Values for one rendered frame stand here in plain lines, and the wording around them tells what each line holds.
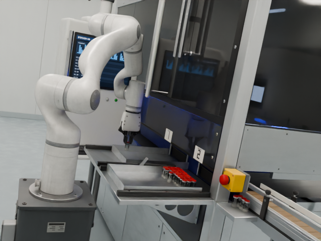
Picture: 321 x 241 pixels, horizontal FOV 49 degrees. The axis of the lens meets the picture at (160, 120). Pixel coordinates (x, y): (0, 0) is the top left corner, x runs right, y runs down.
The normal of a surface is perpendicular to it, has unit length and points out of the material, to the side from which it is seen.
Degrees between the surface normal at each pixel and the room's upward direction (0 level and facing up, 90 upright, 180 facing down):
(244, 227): 90
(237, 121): 90
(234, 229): 90
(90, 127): 90
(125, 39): 111
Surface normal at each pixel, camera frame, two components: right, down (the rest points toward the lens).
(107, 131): 0.50, 0.22
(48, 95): -0.29, 0.29
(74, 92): -0.18, -0.22
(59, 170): 0.25, 0.19
